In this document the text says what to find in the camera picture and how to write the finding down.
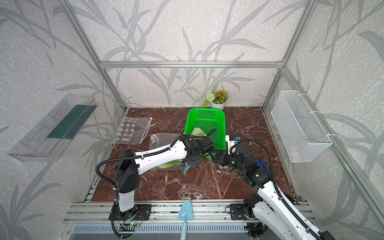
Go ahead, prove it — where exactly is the chinese cabbage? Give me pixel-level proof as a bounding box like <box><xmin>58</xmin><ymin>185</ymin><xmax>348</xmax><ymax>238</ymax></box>
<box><xmin>157</xmin><ymin>160</ymin><xmax>182</xmax><ymax>171</ymax></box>
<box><xmin>191</xmin><ymin>127</ymin><xmax>206</xmax><ymax>139</ymax></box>

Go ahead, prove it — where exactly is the clear zip-top bag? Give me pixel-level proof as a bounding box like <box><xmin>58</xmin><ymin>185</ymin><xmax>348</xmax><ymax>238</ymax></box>
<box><xmin>115</xmin><ymin>117</ymin><xmax>153</xmax><ymax>145</ymax></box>
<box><xmin>148</xmin><ymin>131</ymin><xmax>193</xmax><ymax>175</ymax></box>

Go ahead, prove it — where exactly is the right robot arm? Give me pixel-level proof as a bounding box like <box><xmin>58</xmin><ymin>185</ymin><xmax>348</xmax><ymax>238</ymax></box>
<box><xmin>216</xmin><ymin>135</ymin><xmax>334</xmax><ymax>240</ymax></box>

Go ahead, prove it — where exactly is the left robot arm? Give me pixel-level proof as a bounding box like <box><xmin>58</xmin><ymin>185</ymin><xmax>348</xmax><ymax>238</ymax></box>
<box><xmin>95</xmin><ymin>128</ymin><xmax>217</xmax><ymax>214</ymax></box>

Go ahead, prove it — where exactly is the green plastic basket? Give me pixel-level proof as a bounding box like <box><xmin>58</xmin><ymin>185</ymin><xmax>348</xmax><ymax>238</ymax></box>
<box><xmin>185</xmin><ymin>108</ymin><xmax>227</xmax><ymax>150</ymax></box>

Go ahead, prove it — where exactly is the light blue shovel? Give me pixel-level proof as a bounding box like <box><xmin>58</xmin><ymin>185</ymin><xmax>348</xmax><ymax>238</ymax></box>
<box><xmin>179</xmin><ymin>200</ymin><xmax>194</xmax><ymax>240</ymax></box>

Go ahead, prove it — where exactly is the potted flower plant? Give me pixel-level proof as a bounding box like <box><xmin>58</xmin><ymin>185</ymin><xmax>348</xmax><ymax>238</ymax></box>
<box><xmin>202</xmin><ymin>86</ymin><xmax>229</xmax><ymax>110</ymax></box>

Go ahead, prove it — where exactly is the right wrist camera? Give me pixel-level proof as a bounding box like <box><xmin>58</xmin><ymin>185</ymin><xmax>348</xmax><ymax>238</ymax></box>
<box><xmin>226</xmin><ymin>134</ymin><xmax>240</xmax><ymax>151</ymax></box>

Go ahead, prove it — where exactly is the white wire basket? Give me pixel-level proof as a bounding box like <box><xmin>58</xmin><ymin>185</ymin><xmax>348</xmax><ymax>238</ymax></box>
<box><xmin>271</xmin><ymin>90</ymin><xmax>333</xmax><ymax>163</ymax></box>

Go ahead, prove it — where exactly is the circuit board with wires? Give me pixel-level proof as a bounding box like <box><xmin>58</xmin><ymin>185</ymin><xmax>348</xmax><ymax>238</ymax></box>
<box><xmin>119</xmin><ymin>212</ymin><xmax>144</xmax><ymax>232</ymax></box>

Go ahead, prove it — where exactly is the clear plastic wall shelf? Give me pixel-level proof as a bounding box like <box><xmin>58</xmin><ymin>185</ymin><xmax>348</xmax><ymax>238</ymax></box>
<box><xmin>8</xmin><ymin>94</ymin><xmax>98</xmax><ymax>163</ymax></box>

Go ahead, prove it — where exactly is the aluminium frame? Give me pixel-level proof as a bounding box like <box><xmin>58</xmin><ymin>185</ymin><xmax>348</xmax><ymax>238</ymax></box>
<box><xmin>59</xmin><ymin>1</ymin><xmax>384</xmax><ymax>225</ymax></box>

